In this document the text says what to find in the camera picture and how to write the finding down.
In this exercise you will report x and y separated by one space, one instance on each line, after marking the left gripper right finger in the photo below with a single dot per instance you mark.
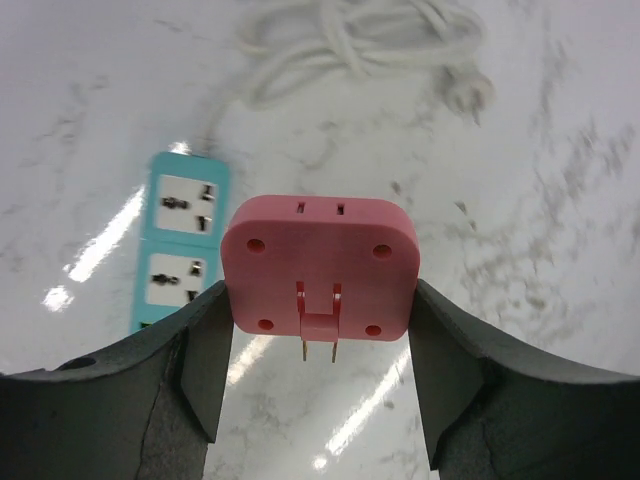
495 407

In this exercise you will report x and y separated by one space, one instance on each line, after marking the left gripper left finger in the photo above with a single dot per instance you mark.
145 407

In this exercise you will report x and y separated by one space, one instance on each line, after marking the pink plug adapter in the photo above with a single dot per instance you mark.
323 269

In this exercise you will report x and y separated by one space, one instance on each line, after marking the teal square adapter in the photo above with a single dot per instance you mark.
182 227

